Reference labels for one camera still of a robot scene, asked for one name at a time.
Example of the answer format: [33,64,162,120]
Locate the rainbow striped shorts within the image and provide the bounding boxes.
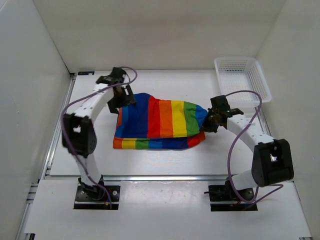
[113,93,208,150]

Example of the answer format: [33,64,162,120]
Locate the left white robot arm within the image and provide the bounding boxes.
[60,66,136,200]

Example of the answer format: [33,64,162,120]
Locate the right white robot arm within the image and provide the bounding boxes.
[200,95,294,201]

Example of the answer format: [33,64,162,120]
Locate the white plastic mesh basket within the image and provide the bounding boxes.
[213,56,273,108]

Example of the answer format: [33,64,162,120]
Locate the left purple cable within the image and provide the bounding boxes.
[60,65,139,210]

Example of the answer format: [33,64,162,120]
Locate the purple cable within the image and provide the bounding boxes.
[223,90,285,211]
[60,65,139,210]

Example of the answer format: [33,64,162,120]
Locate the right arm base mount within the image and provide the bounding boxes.
[204,183,258,212]

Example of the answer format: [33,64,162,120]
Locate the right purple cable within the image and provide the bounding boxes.
[223,90,285,211]

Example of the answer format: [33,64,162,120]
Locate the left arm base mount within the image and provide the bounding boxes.
[73,182,121,210]

